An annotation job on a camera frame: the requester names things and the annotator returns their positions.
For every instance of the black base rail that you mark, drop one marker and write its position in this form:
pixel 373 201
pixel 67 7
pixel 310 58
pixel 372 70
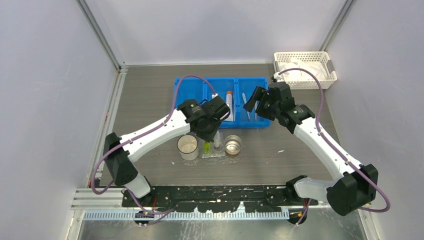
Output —
pixel 214 198

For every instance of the white-inside mug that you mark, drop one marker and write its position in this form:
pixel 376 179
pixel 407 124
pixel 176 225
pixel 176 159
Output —
pixel 188 147

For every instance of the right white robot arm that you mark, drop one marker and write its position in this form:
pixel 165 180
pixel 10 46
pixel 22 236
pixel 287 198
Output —
pixel 351 184

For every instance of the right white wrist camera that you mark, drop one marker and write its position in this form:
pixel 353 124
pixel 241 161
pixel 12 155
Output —
pixel 277 78

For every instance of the white toothpaste tube red cap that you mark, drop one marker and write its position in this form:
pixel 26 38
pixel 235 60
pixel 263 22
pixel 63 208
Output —
pixel 217 140

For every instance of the clear acrylic toothbrush holder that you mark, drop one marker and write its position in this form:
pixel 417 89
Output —
pixel 220 152

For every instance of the steel cup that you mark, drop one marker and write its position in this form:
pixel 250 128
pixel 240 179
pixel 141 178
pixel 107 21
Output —
pixel 232 145

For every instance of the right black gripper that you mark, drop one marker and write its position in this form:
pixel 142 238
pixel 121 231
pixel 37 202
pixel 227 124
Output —
pixel 261 94

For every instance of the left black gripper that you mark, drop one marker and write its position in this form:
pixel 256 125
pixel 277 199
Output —
pixel 209 137

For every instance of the white toothpaste tube orange cap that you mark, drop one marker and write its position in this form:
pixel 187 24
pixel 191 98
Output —
pixel 229 102

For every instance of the white plastic basket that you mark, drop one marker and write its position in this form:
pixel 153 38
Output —
pixel 301 69

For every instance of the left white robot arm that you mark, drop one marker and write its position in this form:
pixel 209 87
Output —
pixel 121 152

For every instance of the blue three-compartment bin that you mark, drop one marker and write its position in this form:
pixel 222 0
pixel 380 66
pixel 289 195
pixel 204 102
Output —
pixel 242 88

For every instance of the green toothpaste tube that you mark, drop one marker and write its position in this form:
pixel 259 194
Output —
pixel 207 148

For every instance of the aluminium frame extrusion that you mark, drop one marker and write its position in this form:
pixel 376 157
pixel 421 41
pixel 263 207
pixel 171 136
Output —
pixel 109 207

